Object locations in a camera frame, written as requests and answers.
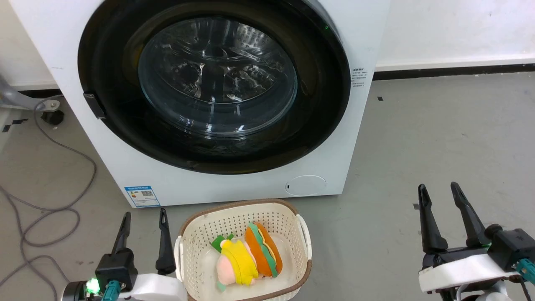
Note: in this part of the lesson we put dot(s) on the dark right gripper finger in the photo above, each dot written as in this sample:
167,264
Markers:
430,230
470,221

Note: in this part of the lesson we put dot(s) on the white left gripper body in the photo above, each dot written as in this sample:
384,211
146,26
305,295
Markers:
156,289

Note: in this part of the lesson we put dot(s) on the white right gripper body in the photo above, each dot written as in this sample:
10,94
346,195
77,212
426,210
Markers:
459,271

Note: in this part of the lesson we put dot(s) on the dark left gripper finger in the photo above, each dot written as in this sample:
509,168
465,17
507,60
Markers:
123,234
165,251

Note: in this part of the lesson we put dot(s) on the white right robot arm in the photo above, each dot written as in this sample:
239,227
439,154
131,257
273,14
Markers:
489,294

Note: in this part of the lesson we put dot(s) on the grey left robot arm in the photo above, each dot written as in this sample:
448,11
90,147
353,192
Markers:
75,292

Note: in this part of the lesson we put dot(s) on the white front-load washing machine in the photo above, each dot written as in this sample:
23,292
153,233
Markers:
125,167

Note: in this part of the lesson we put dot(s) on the round black glass washer door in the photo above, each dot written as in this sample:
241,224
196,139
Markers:
217,83

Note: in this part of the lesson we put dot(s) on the cream perforated laundry basket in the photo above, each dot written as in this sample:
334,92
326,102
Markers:
200,234

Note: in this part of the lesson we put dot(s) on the blue energy label sticker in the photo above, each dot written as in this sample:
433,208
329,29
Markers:
142,196

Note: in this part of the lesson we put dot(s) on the yellow and pink plush doll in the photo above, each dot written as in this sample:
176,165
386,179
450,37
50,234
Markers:
238,261

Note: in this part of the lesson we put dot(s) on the orange plush hamburger toy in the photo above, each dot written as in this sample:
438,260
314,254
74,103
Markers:
261,251

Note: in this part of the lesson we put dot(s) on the round white filter cover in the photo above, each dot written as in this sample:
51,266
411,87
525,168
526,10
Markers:
306,185

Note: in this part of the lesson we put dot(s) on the black round floor foot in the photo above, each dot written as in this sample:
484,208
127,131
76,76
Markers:
52,117

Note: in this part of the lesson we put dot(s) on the black floor tape strip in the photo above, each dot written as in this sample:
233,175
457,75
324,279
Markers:
16,122

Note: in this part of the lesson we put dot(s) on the small printed text sticker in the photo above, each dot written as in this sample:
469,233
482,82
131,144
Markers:
359,77

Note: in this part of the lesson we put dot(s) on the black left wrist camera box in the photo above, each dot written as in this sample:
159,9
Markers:
117,267

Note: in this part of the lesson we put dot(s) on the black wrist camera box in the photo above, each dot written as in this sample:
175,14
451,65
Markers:
512,246
117,267

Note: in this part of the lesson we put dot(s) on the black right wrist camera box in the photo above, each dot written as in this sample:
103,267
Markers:
512,246

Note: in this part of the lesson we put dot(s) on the black wall baseboard strip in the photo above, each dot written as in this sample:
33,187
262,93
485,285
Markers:
455,72

